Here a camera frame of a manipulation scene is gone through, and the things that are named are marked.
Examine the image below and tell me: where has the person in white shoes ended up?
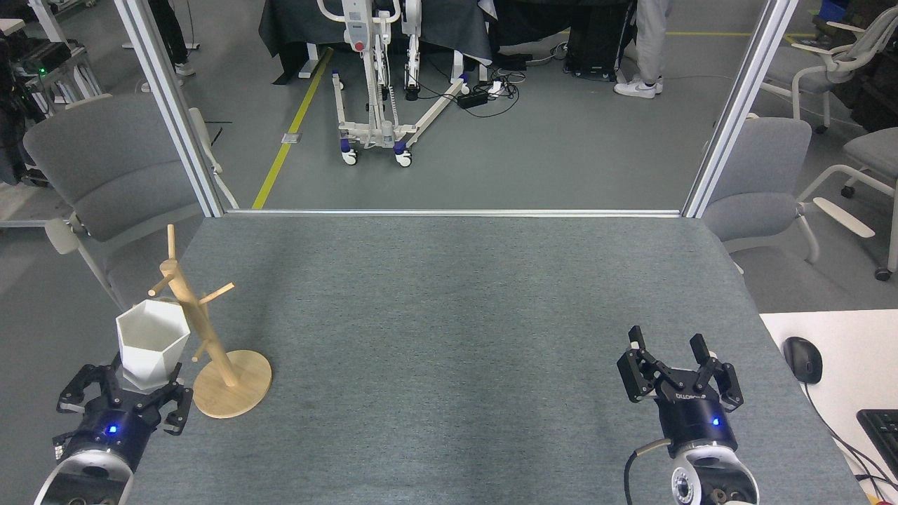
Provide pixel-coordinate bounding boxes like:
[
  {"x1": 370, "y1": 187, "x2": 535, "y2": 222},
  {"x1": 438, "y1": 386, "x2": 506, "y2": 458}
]
[{"x1": 614, "y1": 0, "x2": 674, "y2": 99}]

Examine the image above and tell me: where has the black case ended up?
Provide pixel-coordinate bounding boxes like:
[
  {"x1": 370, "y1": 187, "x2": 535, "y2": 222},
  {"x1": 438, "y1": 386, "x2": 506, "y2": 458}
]
[{"x1": 565, "y1": 4, "x2": 632, "y2": 81}]

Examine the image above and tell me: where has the wooden cup rack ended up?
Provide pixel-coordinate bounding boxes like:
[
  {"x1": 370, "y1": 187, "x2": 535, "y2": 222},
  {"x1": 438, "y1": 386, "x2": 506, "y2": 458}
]
[{"x1": 147, "y1": 224, "x2": 273, "y2": 419}]

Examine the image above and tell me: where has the black table cloth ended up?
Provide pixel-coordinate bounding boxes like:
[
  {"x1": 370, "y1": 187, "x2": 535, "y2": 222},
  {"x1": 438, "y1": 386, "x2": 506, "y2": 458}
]
[{"x1": 258, "y1": 0, "x2": 492, "y2": 85}]

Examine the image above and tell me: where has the black computer mouse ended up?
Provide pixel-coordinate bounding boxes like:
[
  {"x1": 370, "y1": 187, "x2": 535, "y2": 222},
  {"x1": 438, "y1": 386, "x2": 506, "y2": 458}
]
[{"x1": 783, "y1": 337, "x2": 824, "y2": 385}]

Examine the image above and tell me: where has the white hexagonal cup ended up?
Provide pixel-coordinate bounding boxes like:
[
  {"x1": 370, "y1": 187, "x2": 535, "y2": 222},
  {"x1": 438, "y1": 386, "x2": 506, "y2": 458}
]
[{"x1": 116, "y1": 298, "x2": 192, "y2": 391}]

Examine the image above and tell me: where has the black mouse cable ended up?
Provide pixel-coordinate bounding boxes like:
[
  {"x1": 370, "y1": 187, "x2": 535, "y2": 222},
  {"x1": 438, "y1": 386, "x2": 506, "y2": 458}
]
[{"x1": 803, "y1": 382, "x2": 898, "y2": 492}]

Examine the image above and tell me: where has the white stand on wheels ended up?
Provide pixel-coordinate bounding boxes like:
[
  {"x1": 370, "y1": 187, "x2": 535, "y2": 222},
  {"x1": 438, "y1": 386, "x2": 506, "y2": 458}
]
[{"x1": 316, "y1": 0, "x2": 472, "y2": 168}]

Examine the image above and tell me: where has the white mesh office chair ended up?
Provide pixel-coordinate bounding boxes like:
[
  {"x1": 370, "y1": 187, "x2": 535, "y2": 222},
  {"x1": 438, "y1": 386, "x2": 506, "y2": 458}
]
[{"x1": 761, "y1": 6, "x2": 898, "y2": 134}]

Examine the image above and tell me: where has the black keyboard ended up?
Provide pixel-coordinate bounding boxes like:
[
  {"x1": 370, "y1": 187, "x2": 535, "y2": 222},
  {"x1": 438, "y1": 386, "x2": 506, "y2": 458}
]
[{"x1": 857, "y1": 409, "x2": 898, "y2": 478}]

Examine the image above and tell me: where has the silver table edge rail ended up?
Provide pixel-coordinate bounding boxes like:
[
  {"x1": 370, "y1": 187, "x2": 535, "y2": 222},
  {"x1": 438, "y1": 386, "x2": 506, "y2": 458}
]
[{"x1": 224, "y1": 208, "x2": 685, "y2": 218}]

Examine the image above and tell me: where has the grey chair with white arms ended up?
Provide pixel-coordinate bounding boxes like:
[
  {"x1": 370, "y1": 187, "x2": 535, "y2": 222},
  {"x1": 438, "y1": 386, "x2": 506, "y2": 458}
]
[{"x1": 800, "y1": 126, "x2": 898, "y2": 281}]

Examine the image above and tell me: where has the silver frame post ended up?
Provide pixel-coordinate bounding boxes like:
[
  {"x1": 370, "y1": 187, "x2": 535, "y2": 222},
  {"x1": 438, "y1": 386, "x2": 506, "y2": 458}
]
[
  {"x1": 682, "y1": 0, "x2": 800, "y2": 218},
  {"x1": 114, "y1": 0, "x2": 243, "y2": 218}
]

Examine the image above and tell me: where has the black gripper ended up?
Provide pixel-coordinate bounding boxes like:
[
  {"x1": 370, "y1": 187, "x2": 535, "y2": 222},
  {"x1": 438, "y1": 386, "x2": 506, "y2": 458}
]
[
  {"x1": 617, "y1": 325, "x2": 744, "y2": 457},
  {"x1": 53, "y1": 363, "x2": 194, "y2": 471}
]

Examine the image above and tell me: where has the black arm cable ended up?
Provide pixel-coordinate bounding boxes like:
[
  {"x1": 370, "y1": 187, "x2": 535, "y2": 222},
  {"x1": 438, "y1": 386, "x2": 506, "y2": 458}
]
[{"x1": 624, "y1": 438, "x2": 673, "y2": 505}]

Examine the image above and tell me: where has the grey office chair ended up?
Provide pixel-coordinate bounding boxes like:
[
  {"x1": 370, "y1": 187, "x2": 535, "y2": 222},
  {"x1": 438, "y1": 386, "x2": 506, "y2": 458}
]
[
  {"x1": 702, "y1": 112, "x2": 876, "y2": 274},
  {"x1": 22, "y1": 93, "x2": 243, "y2": 334}
]

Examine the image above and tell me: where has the person in black trousers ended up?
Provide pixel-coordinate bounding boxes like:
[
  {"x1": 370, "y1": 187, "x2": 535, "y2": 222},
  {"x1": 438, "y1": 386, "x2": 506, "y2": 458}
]
[{"x1": 147, "y1": 0, "x2": 196, "y2": 76}]

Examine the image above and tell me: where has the equipment rack with green light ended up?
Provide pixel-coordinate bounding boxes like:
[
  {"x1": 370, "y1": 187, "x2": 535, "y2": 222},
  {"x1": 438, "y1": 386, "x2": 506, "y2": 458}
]
[{"x1": 0, "y1": 0, "x2": 102, "y2": 187}]

